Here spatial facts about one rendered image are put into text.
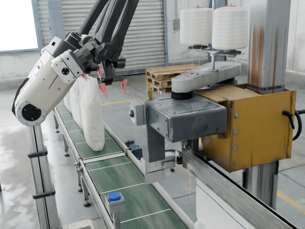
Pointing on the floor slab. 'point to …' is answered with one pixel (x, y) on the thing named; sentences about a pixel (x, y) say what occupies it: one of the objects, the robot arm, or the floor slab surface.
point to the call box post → (116, 221)
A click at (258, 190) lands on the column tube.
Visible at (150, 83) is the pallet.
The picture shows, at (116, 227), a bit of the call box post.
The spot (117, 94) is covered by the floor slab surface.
